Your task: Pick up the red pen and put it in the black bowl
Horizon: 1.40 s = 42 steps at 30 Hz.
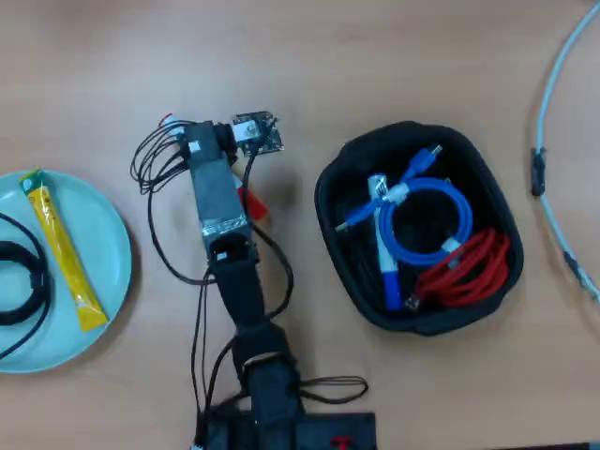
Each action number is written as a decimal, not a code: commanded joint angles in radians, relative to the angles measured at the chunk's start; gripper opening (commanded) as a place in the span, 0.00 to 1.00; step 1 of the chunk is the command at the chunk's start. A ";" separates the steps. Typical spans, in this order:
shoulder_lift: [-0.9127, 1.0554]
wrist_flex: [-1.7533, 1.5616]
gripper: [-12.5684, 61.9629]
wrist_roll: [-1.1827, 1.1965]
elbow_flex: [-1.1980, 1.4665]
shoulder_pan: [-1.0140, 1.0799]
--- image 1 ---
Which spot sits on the yellow stick packet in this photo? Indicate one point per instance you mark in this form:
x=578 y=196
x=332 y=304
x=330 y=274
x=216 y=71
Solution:
x=61 y=244

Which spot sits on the white pen with red cap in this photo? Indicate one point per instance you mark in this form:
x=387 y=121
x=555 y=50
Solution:
x=255 y=201

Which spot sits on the bare camera circuit board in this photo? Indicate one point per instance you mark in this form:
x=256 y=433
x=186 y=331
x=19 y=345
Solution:
x=258 y=133

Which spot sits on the black bowl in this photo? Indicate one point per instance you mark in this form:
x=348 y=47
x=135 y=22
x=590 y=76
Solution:
x=487 y=159

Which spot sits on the teal plate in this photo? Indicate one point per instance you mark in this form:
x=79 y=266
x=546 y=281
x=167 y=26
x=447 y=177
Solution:
x=94 y=225

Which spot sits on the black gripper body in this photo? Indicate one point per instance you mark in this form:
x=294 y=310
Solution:
x=206 y=140

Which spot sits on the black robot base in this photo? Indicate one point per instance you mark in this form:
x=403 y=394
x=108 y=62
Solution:
x=328 y=426

